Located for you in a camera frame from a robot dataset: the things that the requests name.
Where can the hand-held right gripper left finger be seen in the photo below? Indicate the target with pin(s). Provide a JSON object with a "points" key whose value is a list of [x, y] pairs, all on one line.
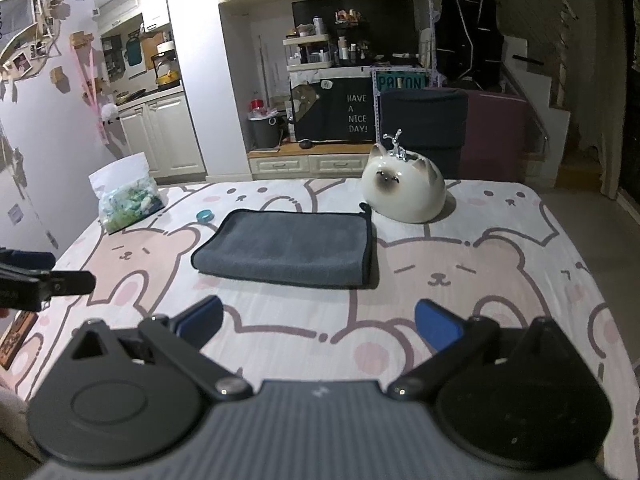
{"points": [[202, 317]]}

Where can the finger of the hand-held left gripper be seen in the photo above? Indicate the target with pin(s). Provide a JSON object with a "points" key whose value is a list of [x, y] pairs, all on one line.
{"points": [[30, 260], [70, 282]]}

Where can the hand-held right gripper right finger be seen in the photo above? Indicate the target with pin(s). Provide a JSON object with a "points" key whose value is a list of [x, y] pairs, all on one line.
{"points": [[436, 325]]}

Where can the grey towel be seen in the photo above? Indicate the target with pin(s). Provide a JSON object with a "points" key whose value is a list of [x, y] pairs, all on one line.
{"points": [[285, 245]]}

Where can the brown box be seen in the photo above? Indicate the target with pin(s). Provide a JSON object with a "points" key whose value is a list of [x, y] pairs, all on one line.
{"points": [[15, 340]]}

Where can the clear plastic bag of pieces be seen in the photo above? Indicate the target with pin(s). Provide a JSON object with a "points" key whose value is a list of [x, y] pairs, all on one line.
{"points": [[125, 200]]}

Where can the small teal round lid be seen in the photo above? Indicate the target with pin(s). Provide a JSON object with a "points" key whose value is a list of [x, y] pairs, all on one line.
{"points": [[204, 217]]}

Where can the bear-print tablecloth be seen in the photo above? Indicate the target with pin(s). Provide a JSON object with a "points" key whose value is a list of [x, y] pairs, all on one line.
{"points": [[310, 340]]}

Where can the white cat-shaped ceramic ornament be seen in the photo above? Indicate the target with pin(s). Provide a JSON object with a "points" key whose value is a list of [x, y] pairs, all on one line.
{"points": [[405, 192]]}

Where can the white kitchen cabinet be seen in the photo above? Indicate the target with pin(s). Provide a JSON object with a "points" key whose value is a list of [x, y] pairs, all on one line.
{"points": [[165, 135]]}

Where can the pink ribbon with fluffy toy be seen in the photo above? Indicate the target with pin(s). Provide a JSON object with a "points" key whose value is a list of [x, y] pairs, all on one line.
{"points": [[92, 90]]}

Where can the cream drawer cabinet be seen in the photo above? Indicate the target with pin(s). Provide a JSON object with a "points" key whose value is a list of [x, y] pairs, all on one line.
{"points": [[300, 164]]}

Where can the grey trash bin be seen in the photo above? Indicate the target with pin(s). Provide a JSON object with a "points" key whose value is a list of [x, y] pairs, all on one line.
{"points": [[265, 132]]}

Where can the purple sofa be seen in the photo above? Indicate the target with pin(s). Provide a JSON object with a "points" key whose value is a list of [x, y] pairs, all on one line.
{"points": [[495, 130]]}

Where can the dark blue chair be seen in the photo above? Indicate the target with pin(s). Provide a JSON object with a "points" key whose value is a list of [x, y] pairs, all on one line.
{"points": [[425, 115]]}

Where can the red-lidded bottle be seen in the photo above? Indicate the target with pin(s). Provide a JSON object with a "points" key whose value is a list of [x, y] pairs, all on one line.
{"points": [[256, 107]]}

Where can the teal cutting board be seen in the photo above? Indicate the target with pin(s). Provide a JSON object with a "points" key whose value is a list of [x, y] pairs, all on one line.
{"points": [[133, 51]]}

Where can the black letter board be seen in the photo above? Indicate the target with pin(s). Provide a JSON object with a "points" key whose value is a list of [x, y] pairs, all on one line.
{"points": [[340, 110]]}

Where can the teal sign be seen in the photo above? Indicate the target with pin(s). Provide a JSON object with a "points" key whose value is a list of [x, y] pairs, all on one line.
{"points": [[400, 82]]}

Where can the wooden cutting board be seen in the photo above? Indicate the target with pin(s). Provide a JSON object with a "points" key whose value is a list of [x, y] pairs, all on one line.
{"points": [[152, 46]]}

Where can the white storage rack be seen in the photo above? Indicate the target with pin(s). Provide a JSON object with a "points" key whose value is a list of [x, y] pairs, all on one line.
{"points": [[307, 57]]}

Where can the black jacket with white trim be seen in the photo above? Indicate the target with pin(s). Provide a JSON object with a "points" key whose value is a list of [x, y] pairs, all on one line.
{"points": [[467, 35]]}

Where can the pale curtain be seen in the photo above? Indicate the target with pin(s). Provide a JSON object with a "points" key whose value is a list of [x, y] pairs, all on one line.
{"points": [[612, 85]]}

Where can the wooden wall photo display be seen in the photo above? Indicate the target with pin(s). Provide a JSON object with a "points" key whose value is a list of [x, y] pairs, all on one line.
{"points": [[25, 35]]}

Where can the black wall panel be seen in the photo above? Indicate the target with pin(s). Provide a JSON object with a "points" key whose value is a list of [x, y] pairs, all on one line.
{"points": [[385, 20]]}

